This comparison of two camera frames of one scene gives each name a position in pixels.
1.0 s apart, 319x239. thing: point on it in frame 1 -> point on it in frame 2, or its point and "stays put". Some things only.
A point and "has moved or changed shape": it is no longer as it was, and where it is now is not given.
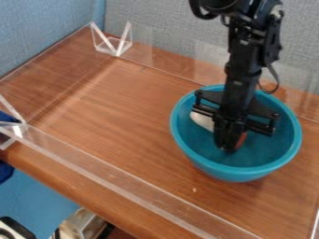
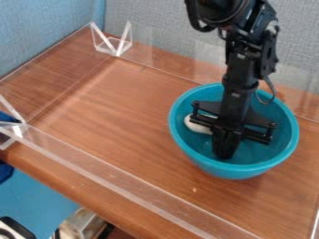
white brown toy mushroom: [204, 119] has moved or changed shape
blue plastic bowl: [261, 155] stays put
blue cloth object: [6, 168] stays put
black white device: [10, 230] stays put
